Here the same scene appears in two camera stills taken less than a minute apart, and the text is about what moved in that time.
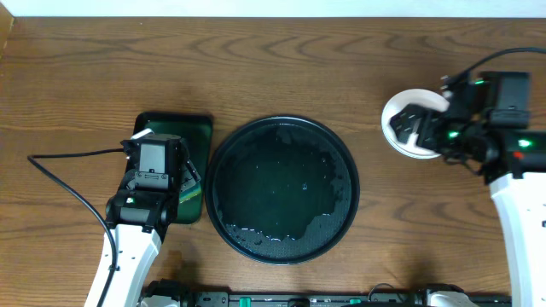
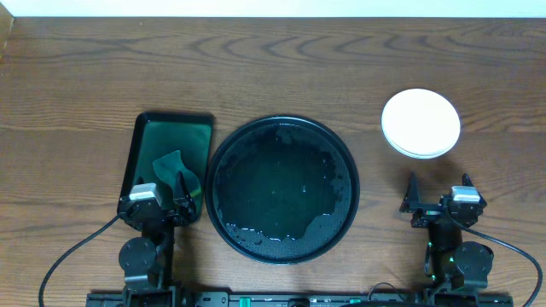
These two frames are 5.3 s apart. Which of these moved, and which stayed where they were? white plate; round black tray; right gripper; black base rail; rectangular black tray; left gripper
Moved: left gripper; right gripper
Stayed: white plate; rectangular black tray; black base rail; round black tray
